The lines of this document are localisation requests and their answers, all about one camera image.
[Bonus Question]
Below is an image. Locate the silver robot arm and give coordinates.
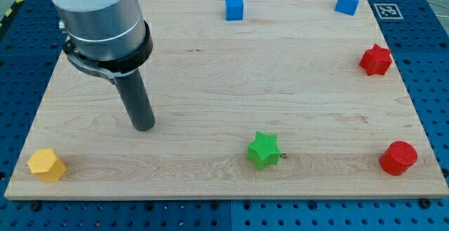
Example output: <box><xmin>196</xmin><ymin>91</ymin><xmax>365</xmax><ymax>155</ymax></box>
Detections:
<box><xmin>51</xmin><ymin>0</ymin><xmax>153</xmax><ymax>84</ymax></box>

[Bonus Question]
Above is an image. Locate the yellow hexagon block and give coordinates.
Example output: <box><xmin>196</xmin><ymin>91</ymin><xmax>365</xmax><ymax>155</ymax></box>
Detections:
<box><xmin>27</xmin><ymin>148</ymin><xmax>67</xmax><ymax>183</ymax></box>

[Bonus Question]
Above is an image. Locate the wooden board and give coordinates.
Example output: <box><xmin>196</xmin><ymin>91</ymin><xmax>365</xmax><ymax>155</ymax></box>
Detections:
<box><xmin>5</xmin><ymin>0</ymin><xmax>448</xmax><ymax>201</ymax></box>

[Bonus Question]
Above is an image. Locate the green star block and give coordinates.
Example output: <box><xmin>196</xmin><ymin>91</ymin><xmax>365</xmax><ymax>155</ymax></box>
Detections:
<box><xmin>247</xmin><ymin>131</ymin><xmax>281</xmax><ymax>171</ymax></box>

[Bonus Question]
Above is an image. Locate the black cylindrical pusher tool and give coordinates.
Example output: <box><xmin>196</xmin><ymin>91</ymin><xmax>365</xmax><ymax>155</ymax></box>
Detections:
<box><xmin>115</xmin><ymin>69</ymin><xmax>156</xmax><ymax>131</ymax></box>

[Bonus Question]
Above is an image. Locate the blue cube block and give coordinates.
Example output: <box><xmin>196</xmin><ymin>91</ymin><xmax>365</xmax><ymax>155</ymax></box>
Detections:
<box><xmin>225</xmin><ymin>0</ymin><xmax>244</xmax><ymax>21</ymax></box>

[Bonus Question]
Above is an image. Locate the red star block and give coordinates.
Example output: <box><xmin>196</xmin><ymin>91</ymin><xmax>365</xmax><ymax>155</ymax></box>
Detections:
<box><xmin>359</xmin><ymin>44</ymin><xmax>392</xmax><ymax>76</ymax></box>

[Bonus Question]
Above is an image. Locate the blue pentagon block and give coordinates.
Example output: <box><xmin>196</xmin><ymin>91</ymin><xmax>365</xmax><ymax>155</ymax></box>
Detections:
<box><xmin>335</xmin><ymin>0</ymin><xmax>359</xmax><ymax>15</ymax></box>

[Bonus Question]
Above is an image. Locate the red cylinder block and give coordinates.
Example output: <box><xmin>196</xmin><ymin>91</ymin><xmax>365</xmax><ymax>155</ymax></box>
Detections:
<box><xmin>380</xmin><ymin>141</ymin><xmax>418</xmax><ymax>176</ymax></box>

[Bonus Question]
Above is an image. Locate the white fiducial marker tag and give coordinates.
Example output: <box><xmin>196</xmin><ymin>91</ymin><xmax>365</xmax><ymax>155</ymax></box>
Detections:
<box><xmin>374</xmin><ymin>3</ymin><xmax>403</xmax><ymax>20</ymax></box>

